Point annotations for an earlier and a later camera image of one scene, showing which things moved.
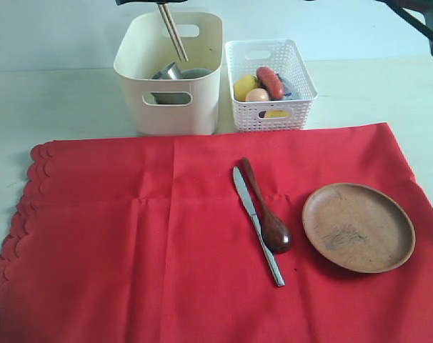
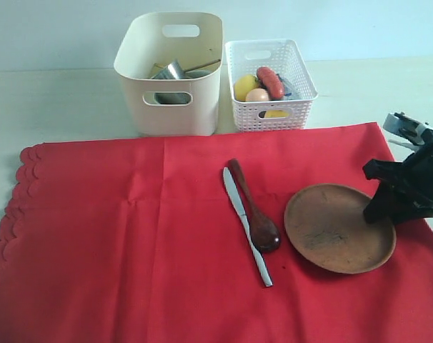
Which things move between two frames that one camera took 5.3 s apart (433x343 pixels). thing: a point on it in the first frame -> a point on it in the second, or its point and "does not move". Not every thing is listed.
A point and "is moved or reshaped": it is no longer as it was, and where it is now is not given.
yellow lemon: [243, 84] does not move
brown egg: [257, 94] does not move
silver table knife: [249, 204] -> [234, 191]
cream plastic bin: [188, 106] does not move
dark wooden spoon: [275, 235] -> [264, 231]
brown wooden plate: [356, 228] is moved or reshaped
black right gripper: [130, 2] -> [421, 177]
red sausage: [271, 82] does not move
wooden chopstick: [167, 23] -> [203, 65]
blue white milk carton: [288, 88] does not move
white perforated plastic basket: [244, 57] does not move
